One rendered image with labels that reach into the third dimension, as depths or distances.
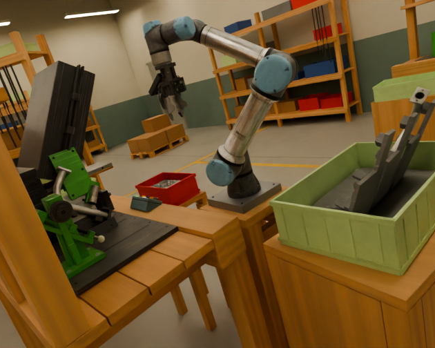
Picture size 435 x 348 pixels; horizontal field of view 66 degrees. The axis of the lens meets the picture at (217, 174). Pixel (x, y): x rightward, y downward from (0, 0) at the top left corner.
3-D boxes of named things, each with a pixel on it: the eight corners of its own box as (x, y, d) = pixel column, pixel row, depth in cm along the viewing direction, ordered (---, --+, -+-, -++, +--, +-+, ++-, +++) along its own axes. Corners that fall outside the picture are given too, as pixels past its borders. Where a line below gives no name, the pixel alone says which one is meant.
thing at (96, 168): (99, 167, 183) (97, 161, 182) (113, 168, 171) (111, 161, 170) (25, 198, 158) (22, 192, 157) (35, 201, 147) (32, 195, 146)
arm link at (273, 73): (236, 180, 144) (304, 62, 116) (223, 195, 132) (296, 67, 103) (213, 165, 146) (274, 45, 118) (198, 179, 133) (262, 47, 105)
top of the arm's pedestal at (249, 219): (248, 188, 175) (246, 181, 174) (297, 195, 150) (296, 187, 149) (201, 215, 158) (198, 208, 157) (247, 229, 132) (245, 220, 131)
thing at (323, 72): (349, 122, 572) (326, -18, 509) (228, 131, 798) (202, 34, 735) (363, 113, 605) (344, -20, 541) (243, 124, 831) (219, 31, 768)
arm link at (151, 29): (155, 18, 119) (136, 25, 123) (164, 50, 122) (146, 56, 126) (166, 18, 126) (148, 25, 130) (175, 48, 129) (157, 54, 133)
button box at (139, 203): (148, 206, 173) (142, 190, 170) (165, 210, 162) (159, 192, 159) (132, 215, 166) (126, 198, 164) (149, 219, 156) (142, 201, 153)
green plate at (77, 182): (90, 192, 157) (69, 151, 155) (96, 189, 151) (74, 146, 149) (67, 202, 150) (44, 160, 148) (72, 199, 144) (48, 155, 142)
